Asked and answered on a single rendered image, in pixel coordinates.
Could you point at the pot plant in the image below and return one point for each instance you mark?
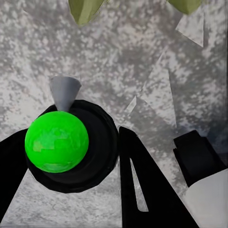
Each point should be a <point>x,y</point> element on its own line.
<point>84,10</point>

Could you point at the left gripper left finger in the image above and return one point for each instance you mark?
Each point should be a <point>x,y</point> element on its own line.
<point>13,166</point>

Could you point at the insectifuge atomizer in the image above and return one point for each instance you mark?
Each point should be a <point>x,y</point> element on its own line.
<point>73,145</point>

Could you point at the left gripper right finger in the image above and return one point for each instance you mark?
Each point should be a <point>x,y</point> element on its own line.
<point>166,210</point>

